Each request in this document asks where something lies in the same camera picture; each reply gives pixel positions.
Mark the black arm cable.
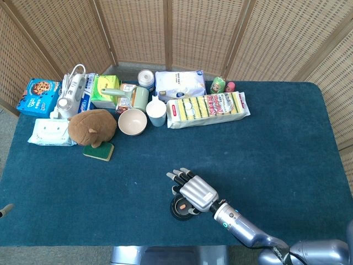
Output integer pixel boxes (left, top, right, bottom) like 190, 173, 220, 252
280, 247, 297, 265

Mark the green cup with handle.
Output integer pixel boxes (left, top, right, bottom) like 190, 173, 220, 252
100, 86, 150, 113

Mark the yellow sponge multipack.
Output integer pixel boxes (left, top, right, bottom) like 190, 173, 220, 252
166, 91, 251, 129

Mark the white wet wipes pack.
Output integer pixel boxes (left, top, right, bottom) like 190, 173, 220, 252
27, 118, 77, 147

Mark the black cast iron teapot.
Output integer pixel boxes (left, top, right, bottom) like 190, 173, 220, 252
170, 190, 198, 221

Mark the black round teapot lid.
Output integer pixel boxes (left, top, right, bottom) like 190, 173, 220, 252
173, 198, 195, 216

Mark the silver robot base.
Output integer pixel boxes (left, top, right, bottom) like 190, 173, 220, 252
110, 245, 230, 265

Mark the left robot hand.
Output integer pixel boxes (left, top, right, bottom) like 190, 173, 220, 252
0, 203, 14, 219

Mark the green and yellow sponge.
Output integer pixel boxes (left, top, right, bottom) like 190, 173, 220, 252
83, 141, 115, 162

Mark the white electric hand mixer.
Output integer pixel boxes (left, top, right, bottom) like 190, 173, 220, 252
49, 63, 88, 120

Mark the green cartoon can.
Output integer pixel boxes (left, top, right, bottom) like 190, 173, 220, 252
210, 76, 227, 95

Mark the blue table cloth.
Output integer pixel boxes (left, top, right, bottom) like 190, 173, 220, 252
0, 80, 353, 247

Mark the beige bowl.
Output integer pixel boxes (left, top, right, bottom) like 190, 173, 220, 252
117, 108, 148, 137

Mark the blue and white carton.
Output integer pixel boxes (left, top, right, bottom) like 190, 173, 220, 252
78, 72, 97, 114

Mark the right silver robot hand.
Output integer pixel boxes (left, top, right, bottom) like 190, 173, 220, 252
166, 167, 220, 216

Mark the white and blue bag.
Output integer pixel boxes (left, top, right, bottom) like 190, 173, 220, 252
154, 70, 207, 102

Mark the wicker folding screen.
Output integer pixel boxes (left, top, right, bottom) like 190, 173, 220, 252
0, 0, 353, 199

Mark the small orange snack box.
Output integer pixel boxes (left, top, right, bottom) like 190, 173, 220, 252
115, 83, 138, 114

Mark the white canister with blue label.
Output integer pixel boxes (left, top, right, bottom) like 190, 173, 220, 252
137, 68, 156, 92

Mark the blue cookie box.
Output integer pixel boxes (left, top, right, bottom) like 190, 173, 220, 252
16, 78, 62, 119

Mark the green tissue pack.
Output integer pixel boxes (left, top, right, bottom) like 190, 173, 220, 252
90, 74, 122, 109

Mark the brown plush toy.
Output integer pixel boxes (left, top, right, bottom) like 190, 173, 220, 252
67, 109, 118, 149

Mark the white and blue measuring cup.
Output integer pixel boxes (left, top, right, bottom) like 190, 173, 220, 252
146, 95, 168, 128

